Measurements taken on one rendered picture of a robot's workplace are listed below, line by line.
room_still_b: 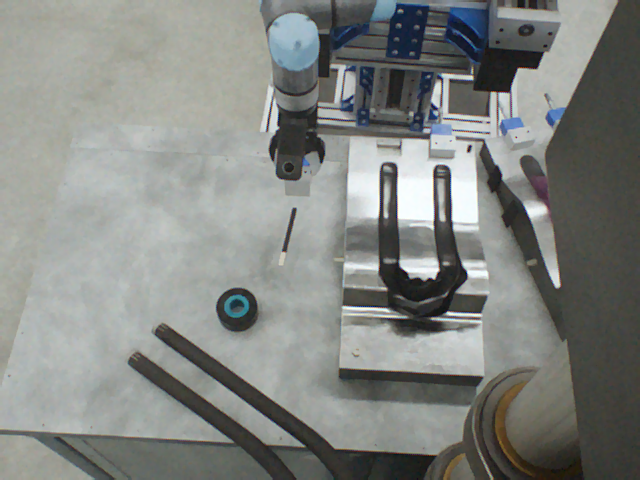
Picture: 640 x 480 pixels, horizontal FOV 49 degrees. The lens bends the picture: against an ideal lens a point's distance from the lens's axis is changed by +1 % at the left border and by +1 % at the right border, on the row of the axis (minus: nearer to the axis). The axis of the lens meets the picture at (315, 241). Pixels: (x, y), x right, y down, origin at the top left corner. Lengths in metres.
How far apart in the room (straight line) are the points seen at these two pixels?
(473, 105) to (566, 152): 2.18
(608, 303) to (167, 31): 2.83
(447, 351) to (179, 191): 0.66
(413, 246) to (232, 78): 1.62
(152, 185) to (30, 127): 1.32
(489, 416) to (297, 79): 0.70
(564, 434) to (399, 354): 0.84
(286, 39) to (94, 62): 1.94
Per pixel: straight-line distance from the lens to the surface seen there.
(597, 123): 0.28
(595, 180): 0.27
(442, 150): 1.46
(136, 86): 2.85
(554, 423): 0.47
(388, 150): 1.51
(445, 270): 1.32
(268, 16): 1.17
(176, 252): 1.47
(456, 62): 1.89
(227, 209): 1.50
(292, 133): 1.22
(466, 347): 1.32
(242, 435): 1.23
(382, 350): 1.29
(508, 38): 1.66
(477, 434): 0.56
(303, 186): 1.36
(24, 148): 2.79
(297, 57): 1.09
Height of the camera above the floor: 2.07
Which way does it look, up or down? 61 degrees down
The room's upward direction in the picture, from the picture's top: straight up
